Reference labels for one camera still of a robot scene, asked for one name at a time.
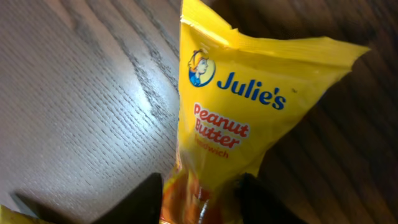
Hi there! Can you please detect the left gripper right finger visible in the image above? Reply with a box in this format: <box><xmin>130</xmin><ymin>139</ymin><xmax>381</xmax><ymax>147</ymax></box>
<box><xmin>235</xmin><ymin>173</ymin><xmax>307</xmax><ymax>224</ymax></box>

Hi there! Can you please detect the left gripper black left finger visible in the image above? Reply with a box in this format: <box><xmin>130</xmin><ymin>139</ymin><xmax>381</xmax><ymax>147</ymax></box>
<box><xmin>93</xmin><ymin>172</ymin><xmax>163</xmax><ymax>224</ymax></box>

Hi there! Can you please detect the yellow peanut butter sandwich packet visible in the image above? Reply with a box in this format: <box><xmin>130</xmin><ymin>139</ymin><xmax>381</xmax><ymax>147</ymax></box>
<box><xmin>160</xmin><ymin>0</ymin><xmax>368</xmax><ymax>223</ymax></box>

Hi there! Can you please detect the yellow crumpled snack packet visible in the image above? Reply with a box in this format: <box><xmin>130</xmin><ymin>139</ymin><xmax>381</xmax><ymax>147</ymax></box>
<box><xmin>0</xmin><ymin>205</ymin><xmax>49</xmax><ymax>224</ymax></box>

